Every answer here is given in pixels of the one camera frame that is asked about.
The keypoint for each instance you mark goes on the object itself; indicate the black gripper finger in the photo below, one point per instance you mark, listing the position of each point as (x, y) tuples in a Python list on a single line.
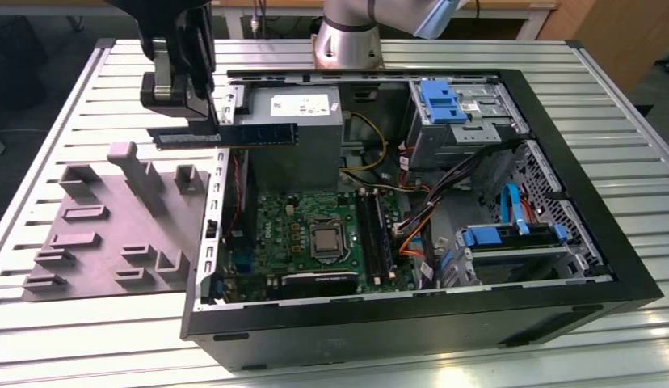
[(199, 109)]

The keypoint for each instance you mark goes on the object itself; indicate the RAM stick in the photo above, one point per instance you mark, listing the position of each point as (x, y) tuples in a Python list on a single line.
[(259, 133)]

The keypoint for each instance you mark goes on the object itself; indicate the black RAM slot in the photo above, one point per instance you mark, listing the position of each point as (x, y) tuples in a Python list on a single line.
[(366, 234)]

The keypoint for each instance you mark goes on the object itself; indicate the grey power supply unit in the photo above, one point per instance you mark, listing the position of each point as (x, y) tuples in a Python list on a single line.
[(286, 161)]

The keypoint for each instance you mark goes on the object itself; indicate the green motherboard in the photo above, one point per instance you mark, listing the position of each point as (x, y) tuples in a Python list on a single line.
[(275, 210)]

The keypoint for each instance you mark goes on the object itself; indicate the grey parts rack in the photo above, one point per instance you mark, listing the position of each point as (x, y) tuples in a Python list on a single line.
[(119, 226)]

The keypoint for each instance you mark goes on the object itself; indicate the CPU socket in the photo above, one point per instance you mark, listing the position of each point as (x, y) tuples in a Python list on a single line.
[(324, 223)]

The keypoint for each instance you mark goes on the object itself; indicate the blue board connector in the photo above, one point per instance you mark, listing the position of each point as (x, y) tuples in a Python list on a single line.
[(243, 264)]

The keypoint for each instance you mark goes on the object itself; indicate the silver CPU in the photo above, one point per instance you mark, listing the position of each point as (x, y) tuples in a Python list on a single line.
[(326, 242)]

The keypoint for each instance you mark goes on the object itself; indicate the blue drive bay latch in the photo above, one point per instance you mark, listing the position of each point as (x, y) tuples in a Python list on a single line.
[(442, 101)]

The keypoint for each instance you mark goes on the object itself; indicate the black graphics card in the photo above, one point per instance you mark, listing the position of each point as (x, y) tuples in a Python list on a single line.
[(318, 285)]

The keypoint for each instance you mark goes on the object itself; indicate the metal drive cage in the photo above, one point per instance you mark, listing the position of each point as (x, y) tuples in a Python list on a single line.
[(474, 137)]

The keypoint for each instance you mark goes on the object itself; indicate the hard disk in blue carrier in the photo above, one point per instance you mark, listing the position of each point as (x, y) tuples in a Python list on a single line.
[(485, 236)]

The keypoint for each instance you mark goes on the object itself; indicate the black open PC case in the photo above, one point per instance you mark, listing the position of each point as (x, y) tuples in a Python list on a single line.
[(420, 331)]

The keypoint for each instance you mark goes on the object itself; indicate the metal disk bay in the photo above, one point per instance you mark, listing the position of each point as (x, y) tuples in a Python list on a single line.
[(529, 252)]

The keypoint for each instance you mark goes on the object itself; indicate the wooden cabinet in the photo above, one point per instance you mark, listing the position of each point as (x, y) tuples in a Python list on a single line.
[(609, 32)]

